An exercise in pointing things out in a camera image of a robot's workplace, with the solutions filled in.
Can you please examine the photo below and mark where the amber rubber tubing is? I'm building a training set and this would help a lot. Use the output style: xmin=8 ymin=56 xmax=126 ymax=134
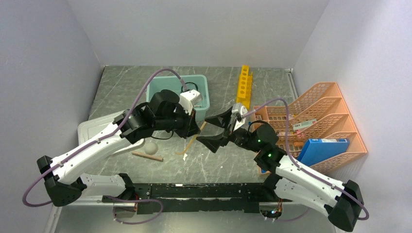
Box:
xmin=175 ymin=121 xmax=207 ymax=155

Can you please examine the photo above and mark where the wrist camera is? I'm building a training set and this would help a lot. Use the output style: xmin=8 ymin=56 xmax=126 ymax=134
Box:
xmin=229 ymin=102 xmax=248 ymax=131
xmin=179 ymin=90 xmax=203 ymax=114

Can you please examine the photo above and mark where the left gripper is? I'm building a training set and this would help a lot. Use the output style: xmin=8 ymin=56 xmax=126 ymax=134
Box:
xmin=154 ymin=103 xmax=201 ymax=139

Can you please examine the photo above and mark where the black wire ring stand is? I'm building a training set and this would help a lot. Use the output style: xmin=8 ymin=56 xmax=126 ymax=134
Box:
xmin=180 ymin=82 xmax=199 ymax=93

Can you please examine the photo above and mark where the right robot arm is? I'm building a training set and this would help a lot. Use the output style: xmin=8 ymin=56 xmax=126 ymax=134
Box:
xmin=197 ymin=107 xmax=368 ymax=232

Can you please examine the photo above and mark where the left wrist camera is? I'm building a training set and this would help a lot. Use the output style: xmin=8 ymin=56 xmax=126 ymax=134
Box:
xmin=179 ymin=90 xmax=203 ymax=114

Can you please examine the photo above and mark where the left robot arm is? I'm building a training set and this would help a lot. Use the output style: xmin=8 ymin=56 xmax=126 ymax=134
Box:
xmin=37 ymin=90 xmax=202 ymax=207

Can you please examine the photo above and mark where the mint green plastic bin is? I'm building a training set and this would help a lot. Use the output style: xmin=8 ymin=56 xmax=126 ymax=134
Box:
xmin=146 ymin=75 xmax=210 ymax=121

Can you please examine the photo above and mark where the blue binder folder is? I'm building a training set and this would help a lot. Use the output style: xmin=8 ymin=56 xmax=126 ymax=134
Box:
xmin=297 ymin=138 xmax=350 ymax=166

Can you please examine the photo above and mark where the white round watch glass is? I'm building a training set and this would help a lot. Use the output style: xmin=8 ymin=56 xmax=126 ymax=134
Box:
xmin=144 ymin=142 xmax=158 ymax=155

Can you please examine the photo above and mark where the white plastic bin lid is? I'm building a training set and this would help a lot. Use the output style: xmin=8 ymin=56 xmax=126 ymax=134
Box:
xmin=77 ymin=111 xmax=145 ymax=157

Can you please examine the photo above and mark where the orange mesh file organizer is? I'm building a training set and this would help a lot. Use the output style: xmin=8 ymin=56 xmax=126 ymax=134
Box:
xmin=248 ymin=82 xmax=367 ymax=174

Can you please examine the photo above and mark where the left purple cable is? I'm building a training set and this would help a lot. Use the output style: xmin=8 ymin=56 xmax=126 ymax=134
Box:
xmin=21 ymin=68 xmax=189 ymax=207

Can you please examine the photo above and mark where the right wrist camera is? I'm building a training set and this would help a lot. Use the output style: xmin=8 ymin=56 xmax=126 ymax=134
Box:
xmin=229 ymin=102 xmax=248 ymax=131

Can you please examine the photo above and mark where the wooden dowel rod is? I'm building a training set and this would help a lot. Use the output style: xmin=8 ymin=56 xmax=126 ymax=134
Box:
xmin=131 ymin=151 xmax=164 ymax=162

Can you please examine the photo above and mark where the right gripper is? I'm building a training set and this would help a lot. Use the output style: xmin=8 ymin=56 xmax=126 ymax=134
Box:
xmin=196 ymin=107 xmax=261 ymax=153

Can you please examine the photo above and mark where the yellow test tube rack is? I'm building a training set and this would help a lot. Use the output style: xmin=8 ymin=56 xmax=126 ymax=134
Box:
xmin=236 ymin=65 xmax=253 ymax=110

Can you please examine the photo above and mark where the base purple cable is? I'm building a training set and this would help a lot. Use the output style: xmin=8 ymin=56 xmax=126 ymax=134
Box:
xmin=106 ymin=196 xmax=164 ymax=225

